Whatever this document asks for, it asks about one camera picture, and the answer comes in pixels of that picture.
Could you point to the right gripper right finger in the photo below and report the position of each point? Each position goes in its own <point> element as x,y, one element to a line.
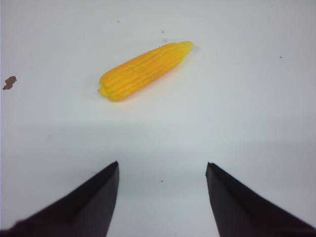
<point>240,212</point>

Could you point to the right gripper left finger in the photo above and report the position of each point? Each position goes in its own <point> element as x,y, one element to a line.
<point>85,212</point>

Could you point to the yellow corn cob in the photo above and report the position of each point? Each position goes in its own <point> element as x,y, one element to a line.
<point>135,74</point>

